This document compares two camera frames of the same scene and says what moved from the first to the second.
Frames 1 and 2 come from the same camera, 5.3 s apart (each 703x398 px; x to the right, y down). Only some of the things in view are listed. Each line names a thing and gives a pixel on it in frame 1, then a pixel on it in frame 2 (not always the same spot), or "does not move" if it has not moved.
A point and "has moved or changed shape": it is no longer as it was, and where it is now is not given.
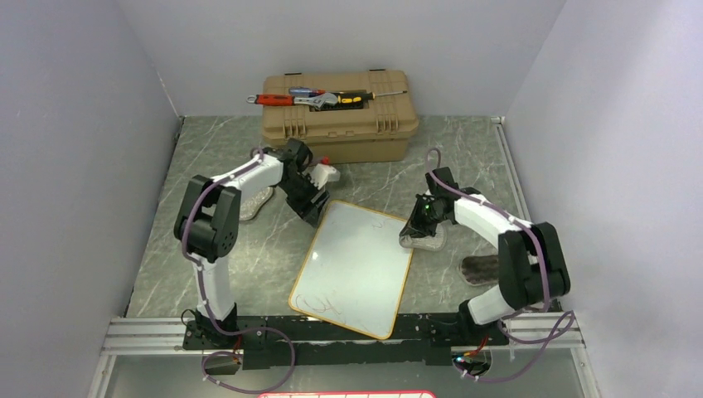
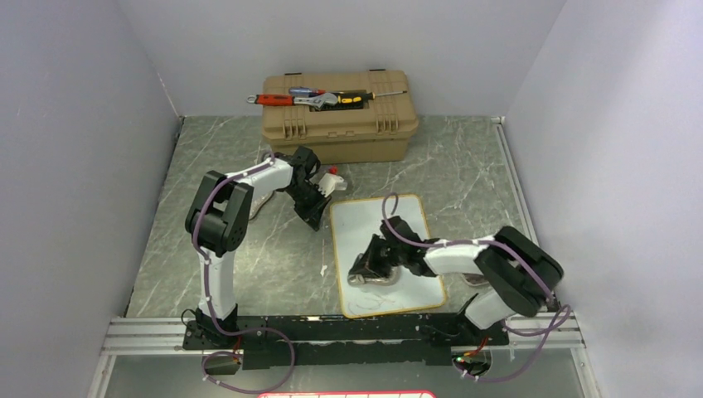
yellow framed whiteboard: x=355 y=269 has moved or changed shape
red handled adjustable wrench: x=289 y=100 does not move
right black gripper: x=415 y=227 to x=370 y=266
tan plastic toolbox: x=374 y=130 does not move
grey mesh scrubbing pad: x=433 y=243 has moved or changed shape
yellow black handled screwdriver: x=358 y=97 does not move
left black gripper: x=307 y=210 does not move
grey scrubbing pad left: x=249 y=207 does not move
